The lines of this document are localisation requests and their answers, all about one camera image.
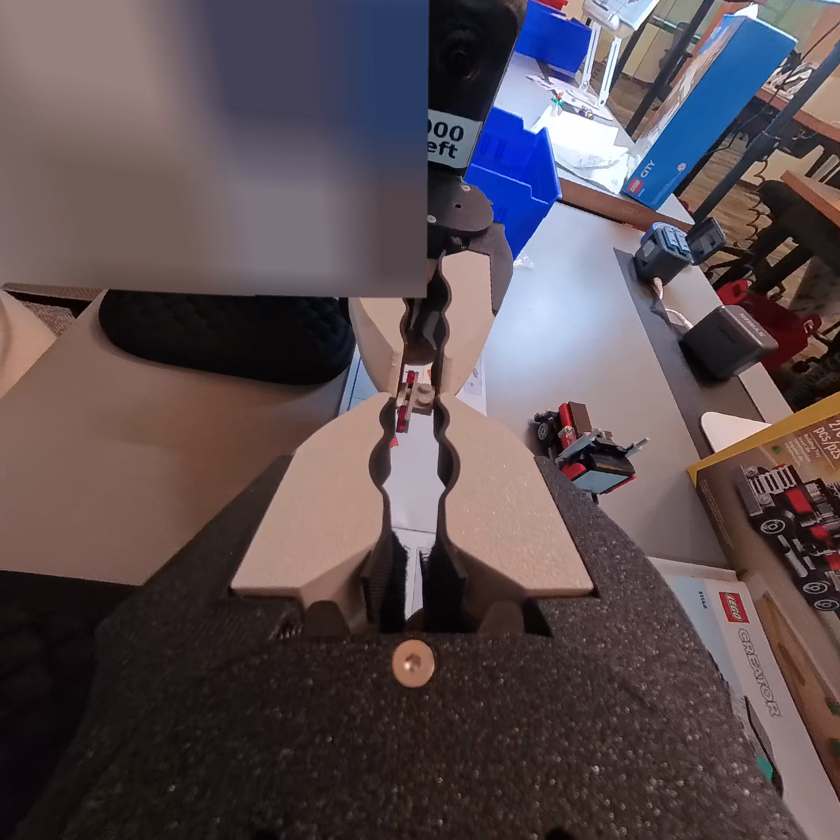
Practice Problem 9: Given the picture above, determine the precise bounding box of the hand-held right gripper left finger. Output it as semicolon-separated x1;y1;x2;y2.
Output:
230;392;398;623

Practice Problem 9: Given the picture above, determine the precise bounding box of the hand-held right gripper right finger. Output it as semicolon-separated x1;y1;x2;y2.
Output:
433;394;597;623

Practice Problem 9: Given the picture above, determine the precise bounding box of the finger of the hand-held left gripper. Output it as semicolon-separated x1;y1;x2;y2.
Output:
430;252;500;399
348;295;429;398

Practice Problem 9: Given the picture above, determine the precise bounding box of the black red lego truck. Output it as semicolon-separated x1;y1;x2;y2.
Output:
533;400;651;497

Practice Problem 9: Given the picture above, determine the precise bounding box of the blue plastic bin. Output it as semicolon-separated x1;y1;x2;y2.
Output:
462;108;563;261
515;0;593;74

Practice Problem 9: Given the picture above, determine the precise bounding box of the open lego instruction booklet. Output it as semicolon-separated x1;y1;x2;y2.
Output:
341;354;490;624

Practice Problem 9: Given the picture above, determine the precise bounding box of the lego instruction booklet car cover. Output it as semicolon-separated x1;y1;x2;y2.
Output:
646;558;840;840

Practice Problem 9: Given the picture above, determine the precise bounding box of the blue lego box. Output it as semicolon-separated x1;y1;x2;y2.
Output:
620;13;799;212

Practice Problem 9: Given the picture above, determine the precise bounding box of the lego set cardboard box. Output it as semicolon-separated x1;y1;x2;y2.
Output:
686;394;840;749

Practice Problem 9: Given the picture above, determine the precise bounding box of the white clear display stand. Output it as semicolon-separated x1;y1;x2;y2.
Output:
577;0;626;107

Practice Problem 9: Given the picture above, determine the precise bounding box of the white paper bag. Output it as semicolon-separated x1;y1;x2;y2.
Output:
532;105;632;193

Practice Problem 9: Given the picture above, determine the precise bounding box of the wood edged table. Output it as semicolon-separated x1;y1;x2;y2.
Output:
492;52;698;228

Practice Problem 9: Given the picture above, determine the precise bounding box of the black device teal front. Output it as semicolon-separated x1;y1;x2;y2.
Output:
633;223;694;287

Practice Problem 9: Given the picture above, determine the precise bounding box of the grey cube device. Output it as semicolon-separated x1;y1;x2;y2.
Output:
686;217;727;261

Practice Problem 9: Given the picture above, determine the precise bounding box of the dark cube device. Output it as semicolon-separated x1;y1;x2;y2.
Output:
679;305;779;383

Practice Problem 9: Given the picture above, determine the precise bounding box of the white charging cable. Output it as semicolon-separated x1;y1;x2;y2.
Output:
650;279;694;337

